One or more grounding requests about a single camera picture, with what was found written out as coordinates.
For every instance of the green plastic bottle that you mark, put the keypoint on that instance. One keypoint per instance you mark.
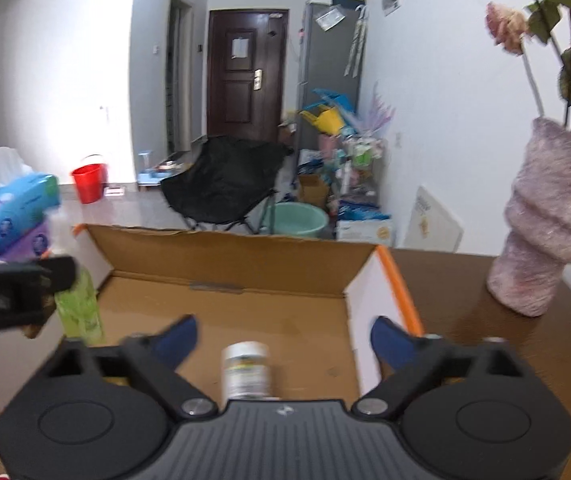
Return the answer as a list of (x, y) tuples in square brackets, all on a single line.
[(81, 310)]

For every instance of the red bucket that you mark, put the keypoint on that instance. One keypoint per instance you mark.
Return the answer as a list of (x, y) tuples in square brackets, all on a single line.
[(87, 185)]

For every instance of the pink flower pot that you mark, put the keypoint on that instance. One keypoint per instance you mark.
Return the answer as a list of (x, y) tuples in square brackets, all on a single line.
[(328, 144)]

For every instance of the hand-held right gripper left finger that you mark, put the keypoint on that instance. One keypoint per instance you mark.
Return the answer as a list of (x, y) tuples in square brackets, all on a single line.
[(183, 340)]

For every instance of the yellow plastic toy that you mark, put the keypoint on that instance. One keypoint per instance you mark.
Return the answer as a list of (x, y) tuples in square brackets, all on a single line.
[(328, 122)]

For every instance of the white leaning board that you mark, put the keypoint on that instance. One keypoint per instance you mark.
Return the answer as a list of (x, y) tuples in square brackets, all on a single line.
[(433, 220)]

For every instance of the paper sheet on refrigerator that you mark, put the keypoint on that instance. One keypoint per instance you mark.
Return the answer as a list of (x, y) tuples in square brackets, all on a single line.
[(329, 19)]

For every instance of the purple feather decoration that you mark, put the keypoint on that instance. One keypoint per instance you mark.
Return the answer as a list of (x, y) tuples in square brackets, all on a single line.
[(380, 110)]

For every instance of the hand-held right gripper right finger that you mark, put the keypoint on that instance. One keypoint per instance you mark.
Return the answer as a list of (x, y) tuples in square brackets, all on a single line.
[(390, 342)]

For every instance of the dark interior door frame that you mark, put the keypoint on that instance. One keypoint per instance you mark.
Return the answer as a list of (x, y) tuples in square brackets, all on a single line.
[(171, 70)]

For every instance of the blue tissue pack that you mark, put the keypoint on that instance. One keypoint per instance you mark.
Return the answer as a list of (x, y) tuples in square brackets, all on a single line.
[(20, 210)]

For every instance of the hanging folded umbrella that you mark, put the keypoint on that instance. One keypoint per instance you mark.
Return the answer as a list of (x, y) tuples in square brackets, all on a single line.
[(356, 40)]

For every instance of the dark brown entrance door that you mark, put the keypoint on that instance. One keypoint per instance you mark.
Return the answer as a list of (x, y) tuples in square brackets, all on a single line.
[(235, 95)]

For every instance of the small brown cardboard box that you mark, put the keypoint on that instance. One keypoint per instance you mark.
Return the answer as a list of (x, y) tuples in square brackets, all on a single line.
[(313, 190)]

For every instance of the green plastic basin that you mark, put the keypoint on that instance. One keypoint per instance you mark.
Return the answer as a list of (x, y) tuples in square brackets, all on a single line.
[(300, 220)]

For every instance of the grey refrigerator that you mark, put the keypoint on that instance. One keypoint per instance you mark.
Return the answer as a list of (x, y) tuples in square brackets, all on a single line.
[(325, 70)]

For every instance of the purple tissue pack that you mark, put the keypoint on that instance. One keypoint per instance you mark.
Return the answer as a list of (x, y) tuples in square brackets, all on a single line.
[(30, 245)]

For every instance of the black bag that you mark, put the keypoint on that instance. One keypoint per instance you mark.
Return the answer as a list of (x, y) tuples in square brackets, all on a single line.
[(220, 180)]

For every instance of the blue and white carton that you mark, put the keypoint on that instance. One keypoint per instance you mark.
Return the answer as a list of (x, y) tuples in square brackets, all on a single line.
[(365, 227)]

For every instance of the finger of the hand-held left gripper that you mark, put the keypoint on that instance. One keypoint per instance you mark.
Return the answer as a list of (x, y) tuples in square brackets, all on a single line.
[(15, 280)]

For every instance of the grey vase with dried roses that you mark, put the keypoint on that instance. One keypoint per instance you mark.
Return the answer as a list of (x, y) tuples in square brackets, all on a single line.
[(540, 220)]

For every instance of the metal rack with bottles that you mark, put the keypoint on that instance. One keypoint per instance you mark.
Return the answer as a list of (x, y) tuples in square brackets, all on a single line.
[(360, 170)]

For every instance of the white pill jar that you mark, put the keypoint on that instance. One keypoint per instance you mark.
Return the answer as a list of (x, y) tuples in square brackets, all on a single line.
[(245, 370)]

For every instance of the blue plastic toy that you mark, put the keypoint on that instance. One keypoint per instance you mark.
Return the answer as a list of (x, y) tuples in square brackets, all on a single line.
[(335, 99)]

